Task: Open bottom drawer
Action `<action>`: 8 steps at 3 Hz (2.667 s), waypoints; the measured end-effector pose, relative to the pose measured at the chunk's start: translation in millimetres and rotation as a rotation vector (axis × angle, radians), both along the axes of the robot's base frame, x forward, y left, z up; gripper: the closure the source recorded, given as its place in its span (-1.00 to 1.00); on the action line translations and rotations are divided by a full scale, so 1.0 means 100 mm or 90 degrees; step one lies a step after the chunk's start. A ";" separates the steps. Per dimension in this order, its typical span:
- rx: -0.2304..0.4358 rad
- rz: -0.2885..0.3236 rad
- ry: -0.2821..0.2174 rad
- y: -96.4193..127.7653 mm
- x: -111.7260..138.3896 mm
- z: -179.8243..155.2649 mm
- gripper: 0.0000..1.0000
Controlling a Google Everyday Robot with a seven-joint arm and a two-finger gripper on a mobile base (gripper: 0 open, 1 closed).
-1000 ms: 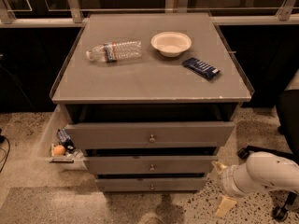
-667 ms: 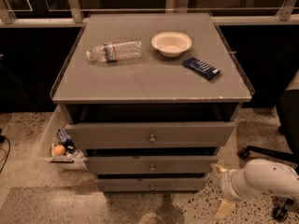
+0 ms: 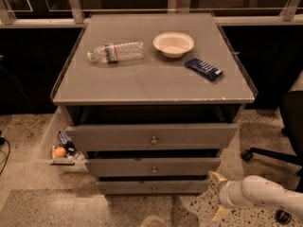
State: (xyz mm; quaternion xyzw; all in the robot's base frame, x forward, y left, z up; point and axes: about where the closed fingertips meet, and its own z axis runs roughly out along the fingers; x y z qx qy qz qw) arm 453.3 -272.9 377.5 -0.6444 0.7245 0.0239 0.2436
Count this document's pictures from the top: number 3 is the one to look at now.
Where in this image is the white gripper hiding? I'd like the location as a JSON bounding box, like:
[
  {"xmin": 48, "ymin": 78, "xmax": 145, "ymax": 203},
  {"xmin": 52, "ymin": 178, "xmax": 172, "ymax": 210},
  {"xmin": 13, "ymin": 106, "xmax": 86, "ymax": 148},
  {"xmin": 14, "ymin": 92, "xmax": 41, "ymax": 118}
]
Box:
[{"xmin": 208, "ymin": 171, "xmax": 244, "ymax": 221}]

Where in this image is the grey bottom drawer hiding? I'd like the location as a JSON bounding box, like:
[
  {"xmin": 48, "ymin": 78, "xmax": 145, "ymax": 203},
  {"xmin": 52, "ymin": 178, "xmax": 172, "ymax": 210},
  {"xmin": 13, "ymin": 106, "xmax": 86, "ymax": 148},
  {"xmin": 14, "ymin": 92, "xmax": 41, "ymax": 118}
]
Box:
[{"xmin": 97, "ymin": 180, "xmax": 210, "ymax": 195}]

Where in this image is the grey drawer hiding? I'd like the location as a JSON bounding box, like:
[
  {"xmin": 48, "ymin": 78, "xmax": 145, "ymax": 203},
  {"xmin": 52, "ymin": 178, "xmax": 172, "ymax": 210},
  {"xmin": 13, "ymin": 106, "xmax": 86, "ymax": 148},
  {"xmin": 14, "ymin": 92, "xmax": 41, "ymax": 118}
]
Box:
[
  {"xmin": 97, "ymin": 180, "xmax": 210, "ymax": 195},
  {"xmin": 85, "ymin": 158, "xmax": 221, "ymax": 177},
  {"xmin": 66, "ymin": 123, "xmax": 238, "ymax": 151}
]

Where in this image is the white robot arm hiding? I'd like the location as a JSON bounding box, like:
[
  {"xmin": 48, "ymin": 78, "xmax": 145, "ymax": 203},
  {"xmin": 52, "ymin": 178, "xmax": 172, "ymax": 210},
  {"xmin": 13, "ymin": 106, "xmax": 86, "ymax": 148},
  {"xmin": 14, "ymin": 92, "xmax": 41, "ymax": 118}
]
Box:
[{"xmin": 208, "ymin": 171, "xmax": 303, "ymax": 221}]

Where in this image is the grey middle drawer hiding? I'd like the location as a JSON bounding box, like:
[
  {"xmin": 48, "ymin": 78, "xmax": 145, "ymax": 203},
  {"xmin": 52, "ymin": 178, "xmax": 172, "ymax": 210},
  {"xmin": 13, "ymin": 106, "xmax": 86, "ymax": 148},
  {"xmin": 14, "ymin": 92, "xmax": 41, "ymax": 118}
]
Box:
[{"xmin": 85, "ymin": 158, "xmax": 221, "ymax": 177}]

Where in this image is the grey drawer cabinet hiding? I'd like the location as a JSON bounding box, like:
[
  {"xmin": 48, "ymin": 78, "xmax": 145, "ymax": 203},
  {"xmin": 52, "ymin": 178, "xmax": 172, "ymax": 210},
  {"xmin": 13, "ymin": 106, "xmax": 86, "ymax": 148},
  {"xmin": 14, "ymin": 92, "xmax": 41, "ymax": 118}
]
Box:
[{"xmin": 51, "ymin": 13, "xmax": 257, "ymax": 182}]

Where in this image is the grey top drawer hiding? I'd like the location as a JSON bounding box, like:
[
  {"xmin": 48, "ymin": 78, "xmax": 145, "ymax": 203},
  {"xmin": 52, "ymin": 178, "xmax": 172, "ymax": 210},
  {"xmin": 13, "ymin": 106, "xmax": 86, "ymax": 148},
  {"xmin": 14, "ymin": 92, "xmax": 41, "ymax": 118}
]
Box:
[{"xmin": 66, "ymin": 123, "xmax": 238, "ymax": 151}]

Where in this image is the black office chair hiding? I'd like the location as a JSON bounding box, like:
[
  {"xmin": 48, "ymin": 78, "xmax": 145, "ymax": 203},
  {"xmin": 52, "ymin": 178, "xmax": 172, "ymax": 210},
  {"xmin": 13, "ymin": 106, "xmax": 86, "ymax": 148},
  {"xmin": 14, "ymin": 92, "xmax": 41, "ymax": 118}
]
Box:
[{"xmin": 241, "ymin": 90, "xmax": 303, "ymax": 226}]

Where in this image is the blue snack bag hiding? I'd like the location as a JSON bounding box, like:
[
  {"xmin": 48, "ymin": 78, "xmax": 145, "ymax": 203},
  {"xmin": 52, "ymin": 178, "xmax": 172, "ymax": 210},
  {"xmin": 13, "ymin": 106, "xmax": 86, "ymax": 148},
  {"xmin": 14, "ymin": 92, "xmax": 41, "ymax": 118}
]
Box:
[{"xmin": 185, "ymin": 58, "xmax": 223, "ymax": 81}]

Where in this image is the clear plastic side bin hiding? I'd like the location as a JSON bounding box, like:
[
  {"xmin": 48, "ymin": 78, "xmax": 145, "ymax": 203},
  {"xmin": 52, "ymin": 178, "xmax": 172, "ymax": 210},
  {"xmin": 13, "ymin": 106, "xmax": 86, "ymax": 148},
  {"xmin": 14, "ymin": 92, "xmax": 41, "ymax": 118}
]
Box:
[{"xmin": 38, "ymin": 107, "xmax": 87, "ymax": 173}]

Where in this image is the white paper bowl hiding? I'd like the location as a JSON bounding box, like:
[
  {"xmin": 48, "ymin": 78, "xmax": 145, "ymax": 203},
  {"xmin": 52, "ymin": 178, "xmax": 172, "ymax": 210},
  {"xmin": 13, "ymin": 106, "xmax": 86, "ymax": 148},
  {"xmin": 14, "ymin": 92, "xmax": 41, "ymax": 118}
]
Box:
[{"xmin": 153, "ymin": 32, "xmax": 194, "ymax": 59}]

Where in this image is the orange fruit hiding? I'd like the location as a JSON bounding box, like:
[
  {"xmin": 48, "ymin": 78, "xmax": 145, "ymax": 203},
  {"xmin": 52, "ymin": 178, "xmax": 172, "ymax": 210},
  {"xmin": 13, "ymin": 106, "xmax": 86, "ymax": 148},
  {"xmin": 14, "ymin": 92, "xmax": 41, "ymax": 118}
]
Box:
[{"xmin": 54, "ymin": 147, "xmax": 67, "ymax": 158}]

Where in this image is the blue packet in bin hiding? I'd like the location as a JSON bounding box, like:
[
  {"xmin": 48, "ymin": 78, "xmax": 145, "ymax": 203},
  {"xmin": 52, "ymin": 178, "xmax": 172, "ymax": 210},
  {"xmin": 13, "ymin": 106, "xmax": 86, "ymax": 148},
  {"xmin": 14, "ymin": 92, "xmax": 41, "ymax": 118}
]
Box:
[{"xmin": 57, "ymin": 131, "xmax": 76, "ymax": 152}]

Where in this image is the clear plastic water bottle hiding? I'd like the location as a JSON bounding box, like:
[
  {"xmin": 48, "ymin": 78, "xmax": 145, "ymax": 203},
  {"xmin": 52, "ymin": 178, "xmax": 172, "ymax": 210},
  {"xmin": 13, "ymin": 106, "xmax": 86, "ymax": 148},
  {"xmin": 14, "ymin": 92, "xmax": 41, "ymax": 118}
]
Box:
[{"xmin": 87, "ymin": 41, "xmax": 144, "ymax": 63}]

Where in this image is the metal window railing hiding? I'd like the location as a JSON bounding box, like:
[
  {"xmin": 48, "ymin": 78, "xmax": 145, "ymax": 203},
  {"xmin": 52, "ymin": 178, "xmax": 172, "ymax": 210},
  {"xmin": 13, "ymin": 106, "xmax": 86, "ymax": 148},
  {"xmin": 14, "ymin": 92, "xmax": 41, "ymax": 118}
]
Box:
[{"xmin": 0, "ymin": 0, "xmax": 303, "ymax": 26}]

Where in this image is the black floor cable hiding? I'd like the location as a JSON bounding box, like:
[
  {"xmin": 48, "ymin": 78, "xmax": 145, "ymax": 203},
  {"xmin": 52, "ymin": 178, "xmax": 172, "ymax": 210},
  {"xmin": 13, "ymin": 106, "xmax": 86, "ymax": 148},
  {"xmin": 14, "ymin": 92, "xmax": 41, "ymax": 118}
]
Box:
[{"xmin": 0, "ymin": 130, "xmax": 11, "ymax": 176}]

